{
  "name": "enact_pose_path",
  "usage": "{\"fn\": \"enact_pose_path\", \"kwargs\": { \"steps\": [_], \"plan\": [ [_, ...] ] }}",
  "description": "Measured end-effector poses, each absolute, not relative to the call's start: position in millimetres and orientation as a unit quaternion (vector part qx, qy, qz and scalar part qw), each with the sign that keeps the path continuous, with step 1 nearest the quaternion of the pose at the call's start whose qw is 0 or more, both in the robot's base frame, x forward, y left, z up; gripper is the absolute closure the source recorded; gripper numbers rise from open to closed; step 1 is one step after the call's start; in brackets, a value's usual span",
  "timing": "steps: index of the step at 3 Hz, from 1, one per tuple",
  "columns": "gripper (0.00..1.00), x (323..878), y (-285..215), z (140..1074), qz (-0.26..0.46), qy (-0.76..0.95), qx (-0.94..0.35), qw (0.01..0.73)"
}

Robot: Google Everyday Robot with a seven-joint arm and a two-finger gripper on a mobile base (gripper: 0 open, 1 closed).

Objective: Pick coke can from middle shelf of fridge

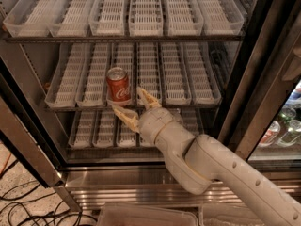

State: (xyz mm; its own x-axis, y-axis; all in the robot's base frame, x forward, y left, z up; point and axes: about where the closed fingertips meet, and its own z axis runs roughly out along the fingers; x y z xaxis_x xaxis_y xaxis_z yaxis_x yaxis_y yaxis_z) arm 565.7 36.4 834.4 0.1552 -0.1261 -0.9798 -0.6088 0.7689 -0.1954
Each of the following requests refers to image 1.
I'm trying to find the red coke can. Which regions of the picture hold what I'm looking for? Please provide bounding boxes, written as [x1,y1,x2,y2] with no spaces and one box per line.
[106,67,131,102]

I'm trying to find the top shelf white tray six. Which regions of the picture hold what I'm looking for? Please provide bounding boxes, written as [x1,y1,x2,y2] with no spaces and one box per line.
[197,0,244,35]

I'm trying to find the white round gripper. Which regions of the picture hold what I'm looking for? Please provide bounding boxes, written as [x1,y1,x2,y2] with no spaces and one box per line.
[112,87,173,144]

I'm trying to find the top shelf white tray two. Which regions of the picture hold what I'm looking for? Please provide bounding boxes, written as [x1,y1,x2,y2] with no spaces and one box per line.
[48,0,94,37]

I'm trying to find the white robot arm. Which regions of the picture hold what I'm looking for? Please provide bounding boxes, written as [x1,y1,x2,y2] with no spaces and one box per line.
[112,88,301,226]

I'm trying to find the red can behind glass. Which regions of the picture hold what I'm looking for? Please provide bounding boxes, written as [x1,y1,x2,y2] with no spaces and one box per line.
[259,121,281,147]

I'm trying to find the top shelf white tray five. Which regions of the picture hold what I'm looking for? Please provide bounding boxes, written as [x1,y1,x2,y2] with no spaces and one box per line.
[164,0,204,36]

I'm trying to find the middle shelf white tray four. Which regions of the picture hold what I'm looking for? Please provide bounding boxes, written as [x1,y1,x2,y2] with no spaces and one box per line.
[136,43,162,102]

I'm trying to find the stainless steel fridge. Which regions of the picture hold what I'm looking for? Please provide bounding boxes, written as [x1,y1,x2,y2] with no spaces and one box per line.
[1,0,300,210]

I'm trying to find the top shelf white tray one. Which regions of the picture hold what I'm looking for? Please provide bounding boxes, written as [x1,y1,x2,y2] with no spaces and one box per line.
[4,0,56,38]

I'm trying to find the shelf white tray one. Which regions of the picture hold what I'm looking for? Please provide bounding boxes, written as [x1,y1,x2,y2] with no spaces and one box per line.
[45,43,89,108]
[69,111,95,149]
[4,0,56,38]

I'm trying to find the middle shelf white tray three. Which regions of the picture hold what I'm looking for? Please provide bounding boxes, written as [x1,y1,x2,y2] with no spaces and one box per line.
[106,43,134,106]

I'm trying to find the top shelf white tray four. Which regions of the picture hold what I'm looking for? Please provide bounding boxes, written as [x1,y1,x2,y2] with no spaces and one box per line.
[128,0,163,36]

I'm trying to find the clear plastic bin left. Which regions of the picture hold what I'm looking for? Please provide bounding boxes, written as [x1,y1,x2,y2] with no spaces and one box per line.
[96,203,199,226]

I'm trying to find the bottom shelf white tray one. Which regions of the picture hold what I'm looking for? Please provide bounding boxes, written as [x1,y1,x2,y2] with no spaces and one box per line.
[69,111,95,149]

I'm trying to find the middle shelf white tray six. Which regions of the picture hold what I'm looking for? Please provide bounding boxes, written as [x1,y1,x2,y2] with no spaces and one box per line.
[182,42,221,105]

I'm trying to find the bottom shelf white tray six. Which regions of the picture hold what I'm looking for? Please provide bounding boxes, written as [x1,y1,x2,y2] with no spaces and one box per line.
[181,108,204,136]

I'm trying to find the middle shelf white tray five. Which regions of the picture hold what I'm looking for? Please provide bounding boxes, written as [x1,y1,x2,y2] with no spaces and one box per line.
[160,43,191,105]

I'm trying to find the open fridge door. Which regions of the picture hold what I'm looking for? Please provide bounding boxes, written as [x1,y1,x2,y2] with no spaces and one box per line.
[0,60,81,212]

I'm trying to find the clear plastic bin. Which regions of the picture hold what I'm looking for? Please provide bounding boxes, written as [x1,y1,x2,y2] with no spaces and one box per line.
[198,203,265,226]
[96,203,199,226]

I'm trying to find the middle shelf white tray one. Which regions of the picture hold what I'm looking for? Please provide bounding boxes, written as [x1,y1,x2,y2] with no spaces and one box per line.
[45,43,89,108]

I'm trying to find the orange floor cable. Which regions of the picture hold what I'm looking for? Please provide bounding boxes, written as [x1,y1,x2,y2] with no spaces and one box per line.
[0,153,13,177]

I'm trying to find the bottom shelf white tray three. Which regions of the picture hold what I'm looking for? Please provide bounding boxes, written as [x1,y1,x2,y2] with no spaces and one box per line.
[117,120,136,148]

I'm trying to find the black floor cables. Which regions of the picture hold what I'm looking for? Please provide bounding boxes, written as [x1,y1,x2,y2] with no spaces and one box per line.
[0,159,98,226]

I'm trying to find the bottom shelf white tray two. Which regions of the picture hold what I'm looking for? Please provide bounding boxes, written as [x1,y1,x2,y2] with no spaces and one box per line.
[92,110,115,148]

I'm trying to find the top shelf white tray three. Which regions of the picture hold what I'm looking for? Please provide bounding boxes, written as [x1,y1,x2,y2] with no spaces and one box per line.
[88,0,128,36]

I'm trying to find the shelf white tray three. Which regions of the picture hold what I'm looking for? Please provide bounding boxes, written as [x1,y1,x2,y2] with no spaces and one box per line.
[117,120,136,148]
[88,0,128,36]
[106,43,134,106]

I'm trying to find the middle shelf white tray two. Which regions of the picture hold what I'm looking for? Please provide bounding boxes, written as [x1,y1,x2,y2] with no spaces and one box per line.
[75,43,110,107]

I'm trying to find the shelf white tray six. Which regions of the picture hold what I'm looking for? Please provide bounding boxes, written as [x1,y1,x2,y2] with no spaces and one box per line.
[182,42,221,105]
[197,0,244,35]
[181,108,204,136]

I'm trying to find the shelf white tray two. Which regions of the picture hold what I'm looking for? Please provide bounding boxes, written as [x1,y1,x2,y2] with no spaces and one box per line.
[92,110,115,148]
[48,0,94,37]
[75,43,110,107]

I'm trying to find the clear plastic bin right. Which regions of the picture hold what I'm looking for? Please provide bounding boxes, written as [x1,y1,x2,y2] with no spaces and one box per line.
[198,203,265,226]

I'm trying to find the clear plastic water bottle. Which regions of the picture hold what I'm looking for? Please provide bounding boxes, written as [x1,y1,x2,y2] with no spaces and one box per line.
[170,108,183,124]

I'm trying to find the shelf white tray five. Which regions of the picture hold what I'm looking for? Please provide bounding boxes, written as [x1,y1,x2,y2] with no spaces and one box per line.
[164,0,204,36]
[160,43,191,105]

